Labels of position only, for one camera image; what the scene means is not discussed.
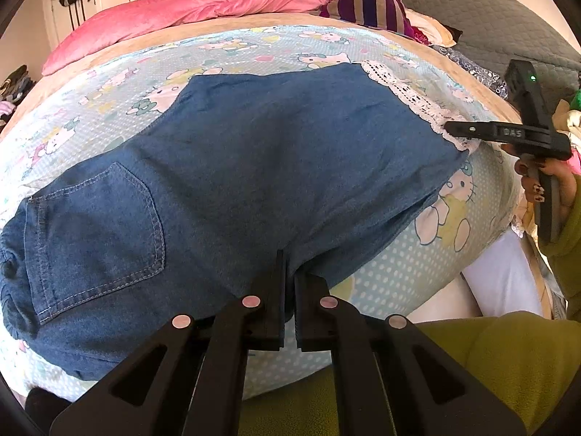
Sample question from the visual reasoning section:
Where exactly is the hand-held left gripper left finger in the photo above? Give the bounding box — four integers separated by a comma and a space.
49, 251, 288, 436

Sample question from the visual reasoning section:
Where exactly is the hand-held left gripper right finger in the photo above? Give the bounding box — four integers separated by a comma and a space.
294, 273, 527, 436

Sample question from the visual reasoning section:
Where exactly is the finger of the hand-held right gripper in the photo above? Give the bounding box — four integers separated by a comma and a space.
445, 120, 496, 143

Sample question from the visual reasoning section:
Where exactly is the blue denim garment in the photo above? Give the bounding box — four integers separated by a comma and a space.
0, 61, 482, 382

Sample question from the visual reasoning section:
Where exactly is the person's right forearm green sleeve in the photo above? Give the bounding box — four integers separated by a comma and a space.
538, 191, 581, 323

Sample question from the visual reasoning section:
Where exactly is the person's right hand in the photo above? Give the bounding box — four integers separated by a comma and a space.
515, 156, 578, 210

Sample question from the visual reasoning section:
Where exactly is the colourful clothes heap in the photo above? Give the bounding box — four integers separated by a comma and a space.
554, 91, 581, 173

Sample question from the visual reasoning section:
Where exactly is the blue floral cloth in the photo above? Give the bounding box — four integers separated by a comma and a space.
431, 45, 509, 96

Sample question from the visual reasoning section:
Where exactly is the cream cloth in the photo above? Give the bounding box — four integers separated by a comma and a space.
406, 9, 464, 48

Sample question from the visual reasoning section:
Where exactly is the grey quilted headboard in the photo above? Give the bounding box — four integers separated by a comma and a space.
363, 0, 581, 96

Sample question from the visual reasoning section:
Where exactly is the white cloth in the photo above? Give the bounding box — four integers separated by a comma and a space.
409, 231, 545, 328

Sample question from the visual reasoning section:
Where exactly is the striped purple pillow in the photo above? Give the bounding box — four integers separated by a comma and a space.
320, 0, 430, 46

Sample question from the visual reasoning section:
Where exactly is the person's green clothing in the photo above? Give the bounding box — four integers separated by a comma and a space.
236, 313, 581, 436

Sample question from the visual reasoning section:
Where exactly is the cartoon cat printed bedsheet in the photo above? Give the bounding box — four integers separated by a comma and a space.
0, 23, 532, 405

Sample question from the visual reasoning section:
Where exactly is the pink duvet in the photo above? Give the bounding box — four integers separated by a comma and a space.
42, 0, 368, 77

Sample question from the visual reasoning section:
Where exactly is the pile of clothes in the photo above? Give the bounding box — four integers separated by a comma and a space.
0, 66, 37, 123

